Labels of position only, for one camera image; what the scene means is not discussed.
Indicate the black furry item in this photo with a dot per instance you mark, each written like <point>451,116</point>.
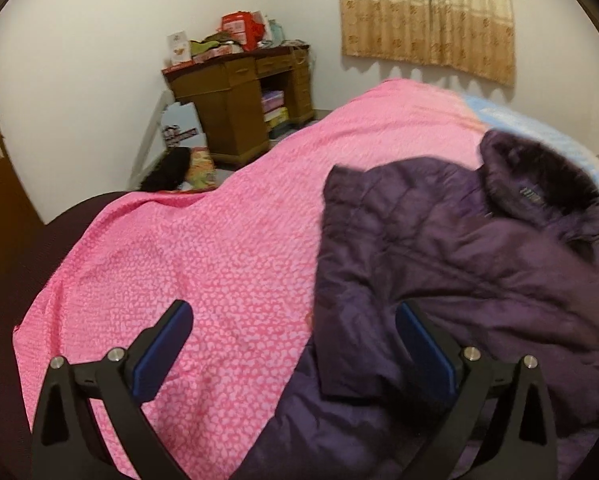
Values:
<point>167,172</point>

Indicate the pale green bag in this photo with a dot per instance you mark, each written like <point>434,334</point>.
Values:
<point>275,30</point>

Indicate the dark maroon bed sheet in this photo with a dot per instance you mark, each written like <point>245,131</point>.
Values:
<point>29,270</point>

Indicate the white printed cardboard box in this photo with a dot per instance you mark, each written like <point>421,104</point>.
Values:
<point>182,125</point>

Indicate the pink flat box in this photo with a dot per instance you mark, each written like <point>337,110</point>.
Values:
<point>219,52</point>

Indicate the pink patterned blanket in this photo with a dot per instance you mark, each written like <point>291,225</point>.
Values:
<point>229,260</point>

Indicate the white butterfly print box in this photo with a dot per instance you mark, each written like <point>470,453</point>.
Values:
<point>178,50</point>

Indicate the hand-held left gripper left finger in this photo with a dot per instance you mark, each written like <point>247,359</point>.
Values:
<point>162,355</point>

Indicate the brown wooden door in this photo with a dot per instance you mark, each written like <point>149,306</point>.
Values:
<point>4,195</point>

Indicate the stack of flat boxes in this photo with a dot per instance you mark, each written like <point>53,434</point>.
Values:
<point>274,110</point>

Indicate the white metal rail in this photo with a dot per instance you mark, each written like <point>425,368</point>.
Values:
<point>147,145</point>

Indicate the red gift box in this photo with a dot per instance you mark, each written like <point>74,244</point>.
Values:
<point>242,27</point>

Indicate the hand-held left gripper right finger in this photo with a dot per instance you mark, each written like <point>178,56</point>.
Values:
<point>424,355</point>

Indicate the brown wooden desk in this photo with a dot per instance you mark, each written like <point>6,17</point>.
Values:
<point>229,105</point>

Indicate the purple quilted jacket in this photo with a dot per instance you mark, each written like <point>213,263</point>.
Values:
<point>479,260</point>

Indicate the colourful printed bag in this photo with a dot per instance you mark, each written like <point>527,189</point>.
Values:
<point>202,170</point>

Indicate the beige patterned curtain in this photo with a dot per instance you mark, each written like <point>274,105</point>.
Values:
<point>424,15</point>

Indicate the light blue printed blanket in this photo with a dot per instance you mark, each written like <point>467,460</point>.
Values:
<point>529,125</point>

